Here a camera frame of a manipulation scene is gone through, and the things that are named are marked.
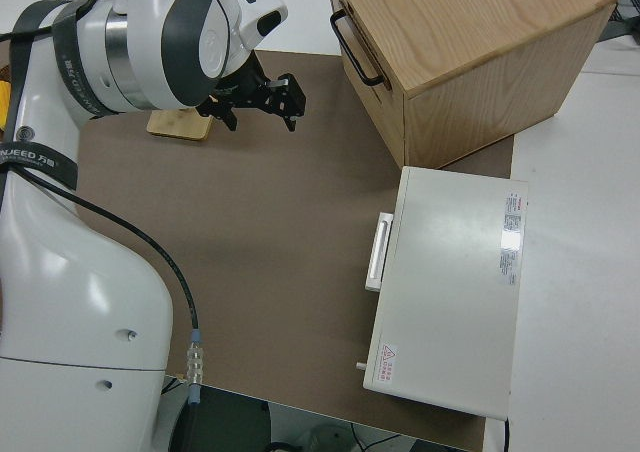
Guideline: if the black printed velcro strap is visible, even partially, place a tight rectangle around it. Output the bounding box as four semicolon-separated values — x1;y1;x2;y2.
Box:
0;141;80;194
52;1;126;119

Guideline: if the black equipment under table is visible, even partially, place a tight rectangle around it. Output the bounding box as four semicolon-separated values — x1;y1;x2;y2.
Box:
167;384;274;452

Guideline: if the wooden mug rack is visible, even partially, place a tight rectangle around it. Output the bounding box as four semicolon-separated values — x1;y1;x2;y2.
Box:
146;107;212;143

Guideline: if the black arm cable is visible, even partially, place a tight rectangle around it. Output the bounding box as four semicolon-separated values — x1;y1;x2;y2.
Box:
0;0;207;404

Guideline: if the wooden drawer box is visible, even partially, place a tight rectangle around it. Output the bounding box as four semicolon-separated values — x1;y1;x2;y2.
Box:
324;0;619;171

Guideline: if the brown table mat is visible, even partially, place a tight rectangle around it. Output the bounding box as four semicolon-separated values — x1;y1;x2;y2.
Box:
74;49;516;446

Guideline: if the black metal drawer handle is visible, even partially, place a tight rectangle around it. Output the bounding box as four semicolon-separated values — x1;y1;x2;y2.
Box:
329;10;386;87

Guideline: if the white toaster oven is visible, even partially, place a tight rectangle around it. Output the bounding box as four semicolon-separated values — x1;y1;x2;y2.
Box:
355;165;530;420

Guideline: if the silver oven door handle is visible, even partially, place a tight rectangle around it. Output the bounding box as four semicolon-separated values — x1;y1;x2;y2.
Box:
364;212;395;292

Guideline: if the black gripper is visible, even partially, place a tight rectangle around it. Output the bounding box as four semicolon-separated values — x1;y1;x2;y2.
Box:
196;54;307;134

